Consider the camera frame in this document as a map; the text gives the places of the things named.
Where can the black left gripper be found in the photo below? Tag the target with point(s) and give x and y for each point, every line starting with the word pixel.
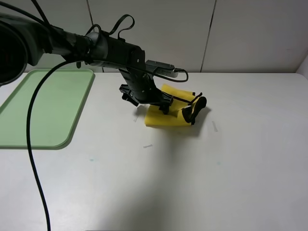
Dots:
pixel 141 89

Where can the yellow towel with black trim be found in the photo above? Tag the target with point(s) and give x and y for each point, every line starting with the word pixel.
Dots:
pixel 182 112

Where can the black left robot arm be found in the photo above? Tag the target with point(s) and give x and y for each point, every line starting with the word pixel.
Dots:
pixel 23 42

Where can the green plastic tray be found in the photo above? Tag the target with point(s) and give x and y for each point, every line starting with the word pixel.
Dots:
pixel 56 110

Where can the clear tape strip right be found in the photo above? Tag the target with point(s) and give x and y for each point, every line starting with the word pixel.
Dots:
pixel 214 126

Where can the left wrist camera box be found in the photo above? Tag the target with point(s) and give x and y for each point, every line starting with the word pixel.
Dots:
pixel 160 68

